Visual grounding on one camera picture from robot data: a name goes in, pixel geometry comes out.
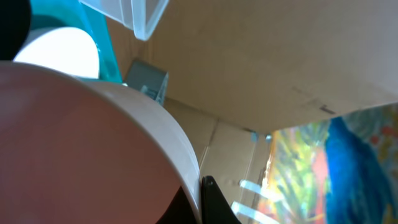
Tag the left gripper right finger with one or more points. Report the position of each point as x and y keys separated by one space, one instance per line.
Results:
x=214 y=207

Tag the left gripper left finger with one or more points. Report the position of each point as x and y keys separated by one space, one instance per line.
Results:
x=15 y=24

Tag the large white bowl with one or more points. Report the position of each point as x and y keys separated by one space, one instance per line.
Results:
x=68 y=50

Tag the grey dishwasher rack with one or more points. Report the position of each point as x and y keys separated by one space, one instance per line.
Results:
x=148 y=80

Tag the teal plastic serving tray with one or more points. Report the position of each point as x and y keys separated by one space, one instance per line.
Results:
x=72 y=13

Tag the clear plastic bin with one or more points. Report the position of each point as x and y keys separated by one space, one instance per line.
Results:
x=141 y=16

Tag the cardboard box wall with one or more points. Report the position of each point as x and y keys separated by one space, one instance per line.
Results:
x=249 y=68

